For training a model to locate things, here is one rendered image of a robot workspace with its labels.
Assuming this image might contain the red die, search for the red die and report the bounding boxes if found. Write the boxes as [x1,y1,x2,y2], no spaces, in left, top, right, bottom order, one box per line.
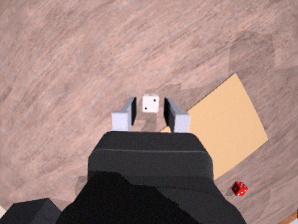
[231,182,248,196]

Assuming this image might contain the tan flat mat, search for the tan flat mat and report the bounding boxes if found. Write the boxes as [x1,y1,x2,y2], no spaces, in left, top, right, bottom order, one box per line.
[186,73,268,180]

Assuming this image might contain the white die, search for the white die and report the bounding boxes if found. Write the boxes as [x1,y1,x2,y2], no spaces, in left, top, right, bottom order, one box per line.
[142,94,159,112]

